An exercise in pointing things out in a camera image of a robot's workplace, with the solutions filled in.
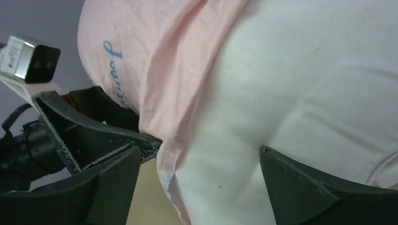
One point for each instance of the white pillow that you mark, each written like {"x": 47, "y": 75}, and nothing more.
{"x": 316, "y": 80}

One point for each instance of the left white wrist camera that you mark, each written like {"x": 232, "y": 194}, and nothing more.
{"x": 27, "y": 66}

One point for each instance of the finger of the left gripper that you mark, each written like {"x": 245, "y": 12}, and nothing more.
{"x": 97, "y": 105}

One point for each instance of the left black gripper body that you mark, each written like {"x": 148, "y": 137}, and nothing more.
{"x": 62, "y": 137}

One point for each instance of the pink pillow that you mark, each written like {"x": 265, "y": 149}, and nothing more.
{"x": 153, "y": 56}

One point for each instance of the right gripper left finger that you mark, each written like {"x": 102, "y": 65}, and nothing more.
{"x": 101, "y": 195}

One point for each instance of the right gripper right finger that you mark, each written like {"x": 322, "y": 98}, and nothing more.
{"x": 302, "y": 195}

